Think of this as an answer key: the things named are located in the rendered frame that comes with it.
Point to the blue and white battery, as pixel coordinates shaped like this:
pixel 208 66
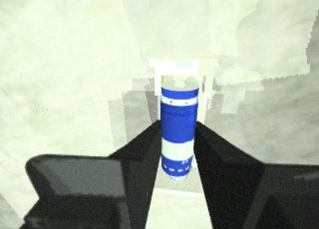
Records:
pixel 178 116

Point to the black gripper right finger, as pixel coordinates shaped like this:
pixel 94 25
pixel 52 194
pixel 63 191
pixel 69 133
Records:
pixel 236 185

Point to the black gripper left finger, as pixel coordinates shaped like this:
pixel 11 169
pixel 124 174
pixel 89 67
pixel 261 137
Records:
pixel 127 176

